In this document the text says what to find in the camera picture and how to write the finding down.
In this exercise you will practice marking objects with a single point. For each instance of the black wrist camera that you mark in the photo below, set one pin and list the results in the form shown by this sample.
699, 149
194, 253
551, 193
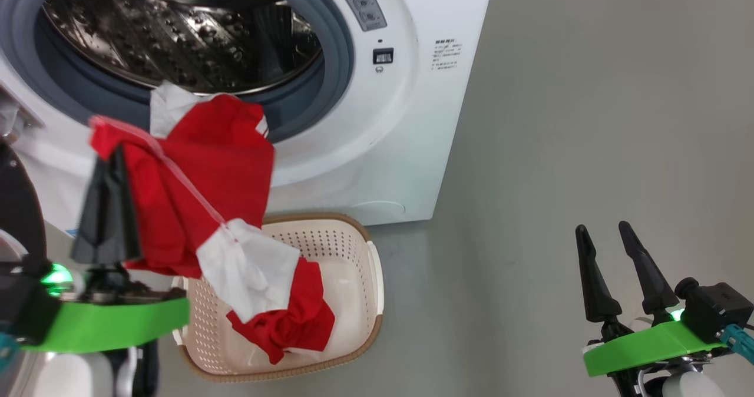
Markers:
716, 305
26, 308

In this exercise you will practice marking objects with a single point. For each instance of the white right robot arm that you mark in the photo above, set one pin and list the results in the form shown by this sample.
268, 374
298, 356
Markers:
683, 385

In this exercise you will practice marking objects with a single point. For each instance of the red and white garment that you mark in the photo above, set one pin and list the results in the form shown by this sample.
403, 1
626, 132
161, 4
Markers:
212, 167

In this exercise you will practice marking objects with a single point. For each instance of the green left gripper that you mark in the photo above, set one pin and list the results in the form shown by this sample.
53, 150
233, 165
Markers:
118, 323

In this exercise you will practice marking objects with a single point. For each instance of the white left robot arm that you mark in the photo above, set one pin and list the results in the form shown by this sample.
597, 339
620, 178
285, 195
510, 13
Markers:
70, 376

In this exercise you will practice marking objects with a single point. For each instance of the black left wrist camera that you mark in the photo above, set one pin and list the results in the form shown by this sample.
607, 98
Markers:
26, 308

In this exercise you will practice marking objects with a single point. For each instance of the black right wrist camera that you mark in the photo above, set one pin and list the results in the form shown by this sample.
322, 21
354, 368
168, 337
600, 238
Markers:
716, 305

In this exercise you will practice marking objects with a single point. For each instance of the cream perforated laundry basket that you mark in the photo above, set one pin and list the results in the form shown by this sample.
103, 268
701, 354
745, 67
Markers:
359, 285

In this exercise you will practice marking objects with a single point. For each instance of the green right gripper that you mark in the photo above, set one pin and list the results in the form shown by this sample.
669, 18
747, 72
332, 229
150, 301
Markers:
648, 344

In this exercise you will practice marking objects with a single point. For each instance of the white front-load washing machine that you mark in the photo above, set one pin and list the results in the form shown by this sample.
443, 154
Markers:
400, 126

